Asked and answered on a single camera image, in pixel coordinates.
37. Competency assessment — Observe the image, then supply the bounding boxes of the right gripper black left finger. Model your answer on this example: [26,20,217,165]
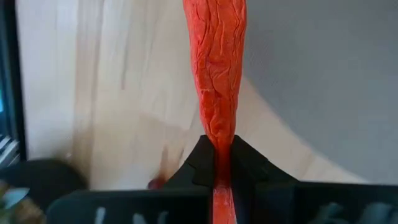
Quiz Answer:
[46,134,216,224]

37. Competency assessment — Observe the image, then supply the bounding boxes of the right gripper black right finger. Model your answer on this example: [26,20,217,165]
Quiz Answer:
[230,134,398,224]

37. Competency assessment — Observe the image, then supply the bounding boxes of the purple grape bunch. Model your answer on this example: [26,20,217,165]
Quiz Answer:
[146,174,170,191]

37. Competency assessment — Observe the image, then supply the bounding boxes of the orange carrot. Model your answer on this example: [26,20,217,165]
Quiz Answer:
[182,0,248,224]

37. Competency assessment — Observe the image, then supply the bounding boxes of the round grey placemat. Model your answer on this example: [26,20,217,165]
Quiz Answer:
[242,0,398,185]

